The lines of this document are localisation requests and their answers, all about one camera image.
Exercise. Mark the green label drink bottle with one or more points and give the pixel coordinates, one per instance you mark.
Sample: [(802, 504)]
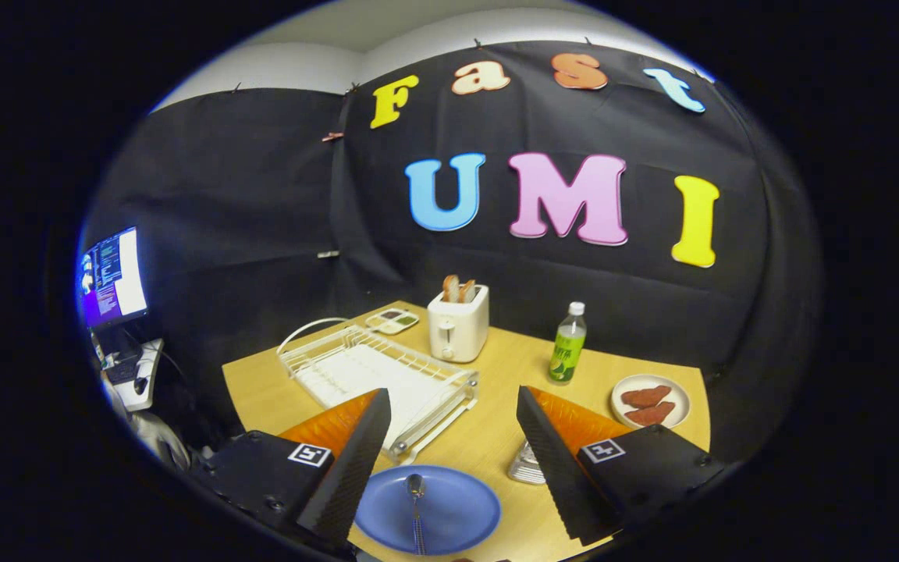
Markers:
[(566, 355)]

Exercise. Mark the computer monitor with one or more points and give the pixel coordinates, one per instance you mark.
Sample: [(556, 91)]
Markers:
[(118, 277)]

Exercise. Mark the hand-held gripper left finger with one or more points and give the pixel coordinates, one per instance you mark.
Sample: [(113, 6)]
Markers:
[(352, 476)]

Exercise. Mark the white toaster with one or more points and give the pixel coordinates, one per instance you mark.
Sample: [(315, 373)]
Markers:
[(461, 332)]

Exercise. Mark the toast slice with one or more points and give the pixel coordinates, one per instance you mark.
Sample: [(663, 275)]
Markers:
[(468, 291), (451, 288)]

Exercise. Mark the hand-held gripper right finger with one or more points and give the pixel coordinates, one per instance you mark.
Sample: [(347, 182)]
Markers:
[(551, 468)]

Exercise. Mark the red meat slice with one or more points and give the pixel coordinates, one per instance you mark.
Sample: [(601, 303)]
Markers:
[(651, 414), (646, 396)]

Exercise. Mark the white plate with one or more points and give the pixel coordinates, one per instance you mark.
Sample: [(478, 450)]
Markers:
[(680, 398)]

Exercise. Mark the blue plate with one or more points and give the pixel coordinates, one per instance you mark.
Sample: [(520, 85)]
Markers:
[(457, 511)]

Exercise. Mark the black backdrop cloth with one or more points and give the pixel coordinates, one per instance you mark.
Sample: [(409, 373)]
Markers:
[(246, 195)]

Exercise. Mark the white side desk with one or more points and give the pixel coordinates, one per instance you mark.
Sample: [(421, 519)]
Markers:
[(149, 398)]

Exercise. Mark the pink clip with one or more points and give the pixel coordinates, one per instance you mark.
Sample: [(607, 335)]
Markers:
[(332, 136)]

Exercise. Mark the divided condiment dish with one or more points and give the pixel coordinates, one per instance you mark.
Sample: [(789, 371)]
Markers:
[(392, 321)]

